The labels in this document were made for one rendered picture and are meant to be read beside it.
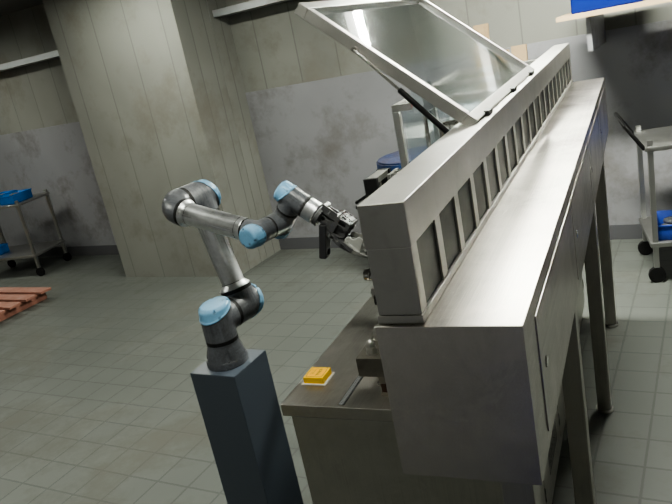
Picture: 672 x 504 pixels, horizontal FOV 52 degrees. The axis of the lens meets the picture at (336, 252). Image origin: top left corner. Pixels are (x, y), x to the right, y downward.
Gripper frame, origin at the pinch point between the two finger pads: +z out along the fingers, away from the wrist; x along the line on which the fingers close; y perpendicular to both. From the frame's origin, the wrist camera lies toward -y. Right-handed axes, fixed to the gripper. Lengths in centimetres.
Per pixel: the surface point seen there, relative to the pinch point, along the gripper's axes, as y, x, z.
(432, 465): 21, -91, 40
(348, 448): -40, -33, 29
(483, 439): 33, -91, 44
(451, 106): 59, -21, 1
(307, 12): 60, -21, -43
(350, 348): -36.7, 4.5, 11.9
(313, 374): -37.1, -18.1, 7.5
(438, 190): 58, -70, 13
